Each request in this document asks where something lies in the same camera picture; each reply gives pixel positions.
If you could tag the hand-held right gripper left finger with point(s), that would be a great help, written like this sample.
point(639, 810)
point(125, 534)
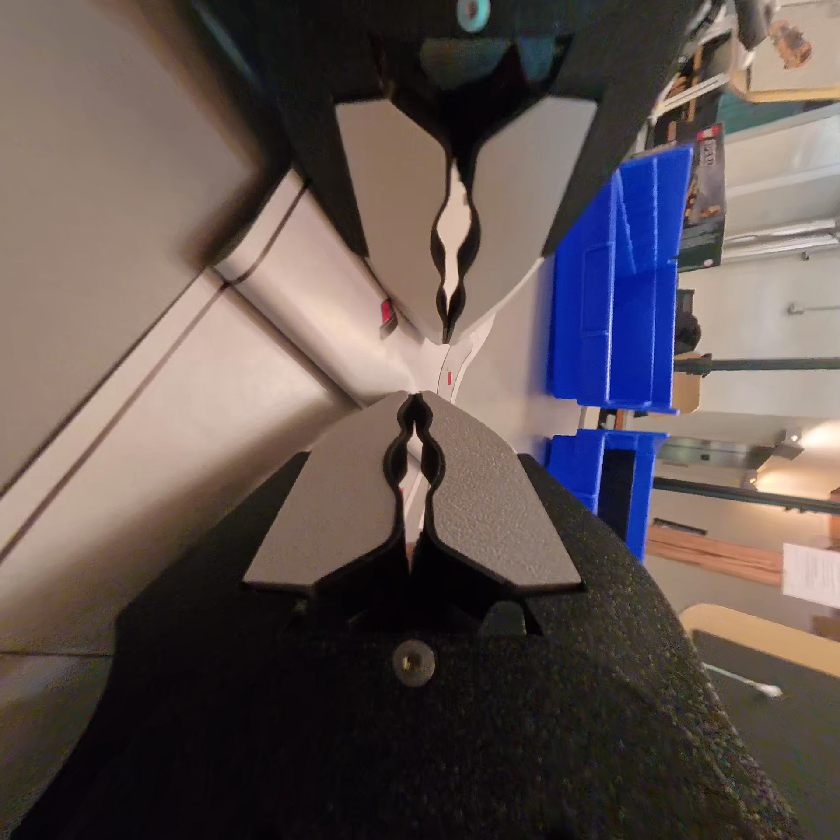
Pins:
point(322, 519)

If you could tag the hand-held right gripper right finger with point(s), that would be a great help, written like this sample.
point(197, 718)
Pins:
point(505, 519)

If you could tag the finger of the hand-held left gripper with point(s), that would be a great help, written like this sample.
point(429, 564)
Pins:
point(394, 197)
point(525, 197)

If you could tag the lego instruction booklet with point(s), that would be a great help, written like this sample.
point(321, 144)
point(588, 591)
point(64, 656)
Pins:
point(197, 394)

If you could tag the blue plastic bin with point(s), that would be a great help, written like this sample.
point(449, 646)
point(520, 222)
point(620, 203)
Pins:
point(617, 479)
point(617, 289)

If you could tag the dark printed box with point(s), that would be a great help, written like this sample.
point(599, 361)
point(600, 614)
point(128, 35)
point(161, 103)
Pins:
point(705, 197)

